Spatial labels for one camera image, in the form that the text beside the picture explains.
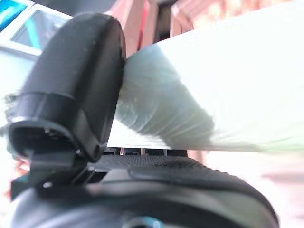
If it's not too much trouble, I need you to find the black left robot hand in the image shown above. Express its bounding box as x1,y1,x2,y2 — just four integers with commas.
8,13,280,228

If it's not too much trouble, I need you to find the napa cabbage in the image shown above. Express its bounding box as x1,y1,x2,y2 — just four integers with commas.
105,8,304,152

